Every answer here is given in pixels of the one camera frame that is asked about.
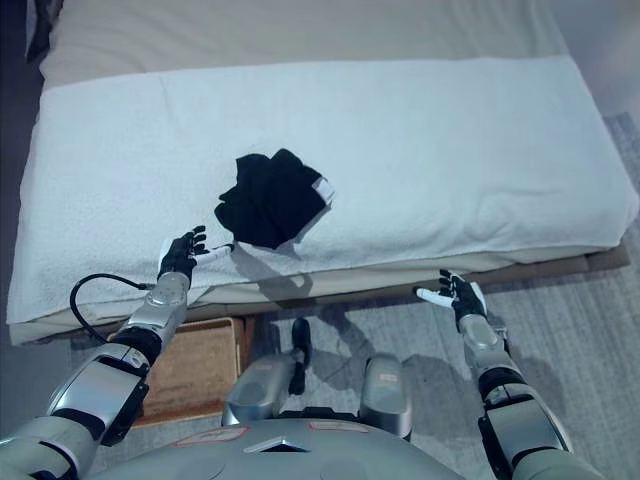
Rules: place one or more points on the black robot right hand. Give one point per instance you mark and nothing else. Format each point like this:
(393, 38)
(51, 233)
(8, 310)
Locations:
(467, 297)

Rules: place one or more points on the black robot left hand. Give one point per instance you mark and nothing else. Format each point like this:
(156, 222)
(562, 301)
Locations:
(177, 255)

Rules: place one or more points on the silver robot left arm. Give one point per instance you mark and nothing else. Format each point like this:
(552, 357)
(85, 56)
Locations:
(100, 385)

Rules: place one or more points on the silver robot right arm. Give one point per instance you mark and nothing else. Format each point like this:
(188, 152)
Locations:
(510, 400)

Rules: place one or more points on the brown woven basket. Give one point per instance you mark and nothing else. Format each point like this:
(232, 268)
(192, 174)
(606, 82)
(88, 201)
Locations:
(200, 360)

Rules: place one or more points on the black crumpled clothes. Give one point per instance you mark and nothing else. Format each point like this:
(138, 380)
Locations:
(272, 200)

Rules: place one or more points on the beige mattress bed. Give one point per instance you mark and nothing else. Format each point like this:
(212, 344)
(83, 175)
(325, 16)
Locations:
(300, 30)

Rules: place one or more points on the silver robot right leg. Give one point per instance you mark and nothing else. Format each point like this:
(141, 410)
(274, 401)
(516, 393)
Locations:
(385, 395)

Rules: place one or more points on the silver robot leg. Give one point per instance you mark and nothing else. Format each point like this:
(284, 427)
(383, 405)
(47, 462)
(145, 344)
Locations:
(385, 395)
(260, 390)

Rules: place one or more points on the white towel blanket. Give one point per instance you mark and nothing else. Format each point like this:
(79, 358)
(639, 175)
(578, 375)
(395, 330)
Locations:
(425, 160)

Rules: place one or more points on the silver robot left leg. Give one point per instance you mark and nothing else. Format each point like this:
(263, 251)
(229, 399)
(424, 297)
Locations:
(260, 390)

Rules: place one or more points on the grey robot torso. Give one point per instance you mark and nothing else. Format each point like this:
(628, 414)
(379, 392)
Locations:
(300, 455)

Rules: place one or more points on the brown bed frame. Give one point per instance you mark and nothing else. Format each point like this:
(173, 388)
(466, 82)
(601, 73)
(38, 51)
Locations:
(610, 260)

